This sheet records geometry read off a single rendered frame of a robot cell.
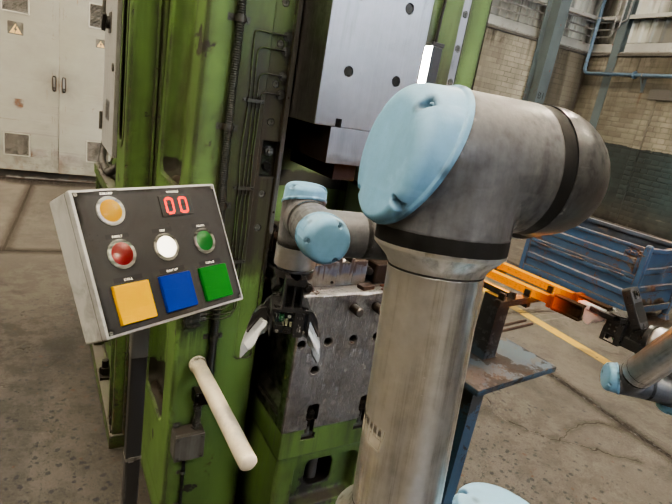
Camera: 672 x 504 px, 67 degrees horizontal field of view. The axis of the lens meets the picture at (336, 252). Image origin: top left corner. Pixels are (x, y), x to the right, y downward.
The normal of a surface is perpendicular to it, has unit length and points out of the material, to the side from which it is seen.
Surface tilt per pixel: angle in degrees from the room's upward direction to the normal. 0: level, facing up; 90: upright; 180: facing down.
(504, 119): 48
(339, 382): 90
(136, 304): 60
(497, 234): 84
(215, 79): 90
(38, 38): 90
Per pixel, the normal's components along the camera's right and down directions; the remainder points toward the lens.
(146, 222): 0.77, -0.22
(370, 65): 0.48, 0.33
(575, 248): -0.84, 0.00
